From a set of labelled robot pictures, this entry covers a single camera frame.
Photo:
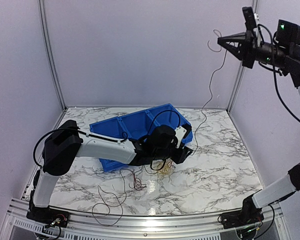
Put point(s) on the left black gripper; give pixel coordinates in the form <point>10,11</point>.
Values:
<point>182,154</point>

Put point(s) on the left aluminium frame post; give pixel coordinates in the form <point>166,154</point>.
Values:
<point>49,53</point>

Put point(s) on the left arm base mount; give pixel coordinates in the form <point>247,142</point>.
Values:
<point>49,216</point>

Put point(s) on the blue three-compartment plastic bin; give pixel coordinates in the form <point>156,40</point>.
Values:
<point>151,130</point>

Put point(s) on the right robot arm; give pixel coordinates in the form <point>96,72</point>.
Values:
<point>281,51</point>

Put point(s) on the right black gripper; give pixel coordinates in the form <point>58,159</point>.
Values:
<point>248,45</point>

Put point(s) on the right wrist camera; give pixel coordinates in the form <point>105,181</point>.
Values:
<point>250,19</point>

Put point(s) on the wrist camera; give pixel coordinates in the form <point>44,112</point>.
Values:
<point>182,132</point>
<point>250,19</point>

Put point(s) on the aluminium front rail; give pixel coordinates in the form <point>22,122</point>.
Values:
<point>84,226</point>

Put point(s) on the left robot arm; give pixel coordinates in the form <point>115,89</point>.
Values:
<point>64,144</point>

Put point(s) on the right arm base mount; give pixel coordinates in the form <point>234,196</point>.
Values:
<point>235,219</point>

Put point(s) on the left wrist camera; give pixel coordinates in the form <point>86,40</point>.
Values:
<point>182,132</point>

